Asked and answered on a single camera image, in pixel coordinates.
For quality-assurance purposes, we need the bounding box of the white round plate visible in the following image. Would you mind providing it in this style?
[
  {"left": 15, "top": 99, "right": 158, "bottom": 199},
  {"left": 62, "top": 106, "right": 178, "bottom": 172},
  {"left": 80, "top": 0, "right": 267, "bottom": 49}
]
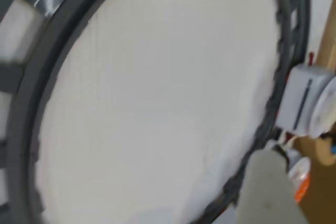
[{"left": 312, "top": 76, "right": 336, "bottom": 138}]

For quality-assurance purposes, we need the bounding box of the orange salmon sushi toy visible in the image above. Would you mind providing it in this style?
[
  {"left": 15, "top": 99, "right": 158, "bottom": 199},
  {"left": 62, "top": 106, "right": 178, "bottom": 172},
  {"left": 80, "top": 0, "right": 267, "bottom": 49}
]
[{"left": 288, "top": 157, "right": 312, "bottom": 204}]

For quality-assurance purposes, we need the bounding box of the grey circular toy train track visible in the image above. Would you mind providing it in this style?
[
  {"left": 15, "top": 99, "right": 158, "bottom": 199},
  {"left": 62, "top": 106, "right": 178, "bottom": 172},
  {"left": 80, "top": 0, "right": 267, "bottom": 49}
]
[{"left": 0, "top": 0, "right": 313, "bottom": 224}]

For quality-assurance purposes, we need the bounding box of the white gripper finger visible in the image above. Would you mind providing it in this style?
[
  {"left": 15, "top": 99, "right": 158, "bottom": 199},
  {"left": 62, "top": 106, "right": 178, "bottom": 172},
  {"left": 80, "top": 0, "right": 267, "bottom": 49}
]
[{"left": 235, "top": 150, "right": 310, "bottom": 224}]

